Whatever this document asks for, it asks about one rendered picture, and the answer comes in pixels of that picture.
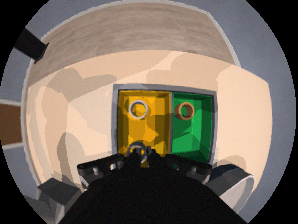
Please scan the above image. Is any bronze bushing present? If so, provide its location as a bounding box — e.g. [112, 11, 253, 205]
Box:
[174, 102, 194, 120]

